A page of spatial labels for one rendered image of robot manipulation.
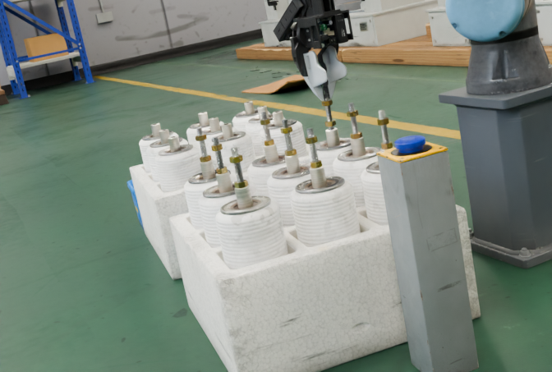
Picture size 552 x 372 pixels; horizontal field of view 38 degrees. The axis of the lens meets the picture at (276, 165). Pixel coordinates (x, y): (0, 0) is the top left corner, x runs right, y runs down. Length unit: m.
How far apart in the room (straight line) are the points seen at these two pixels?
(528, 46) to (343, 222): 0.48
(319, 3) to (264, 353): 0.58
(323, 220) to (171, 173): 0.57
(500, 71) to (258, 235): 0.54
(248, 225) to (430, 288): 0.26
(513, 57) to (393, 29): 3.21
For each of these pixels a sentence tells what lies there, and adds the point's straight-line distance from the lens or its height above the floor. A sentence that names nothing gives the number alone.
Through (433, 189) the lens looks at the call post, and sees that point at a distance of 1.03.
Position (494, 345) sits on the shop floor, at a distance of 1.21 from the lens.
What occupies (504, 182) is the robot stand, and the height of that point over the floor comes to 0.15.
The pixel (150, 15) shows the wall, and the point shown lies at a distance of 7.76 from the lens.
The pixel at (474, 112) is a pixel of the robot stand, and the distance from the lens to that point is 1.44.
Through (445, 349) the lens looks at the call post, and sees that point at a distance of 1.11.
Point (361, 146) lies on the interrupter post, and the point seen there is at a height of 0.27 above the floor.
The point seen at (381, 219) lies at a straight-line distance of 1.22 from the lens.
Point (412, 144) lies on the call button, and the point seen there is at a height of 0.33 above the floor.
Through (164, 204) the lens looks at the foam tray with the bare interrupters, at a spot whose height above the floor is 0.16.
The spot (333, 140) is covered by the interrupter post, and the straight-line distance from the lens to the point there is 1.43.
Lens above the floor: 0.56
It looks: 13 degrees down
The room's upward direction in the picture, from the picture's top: 11 degrees counter-clockwise
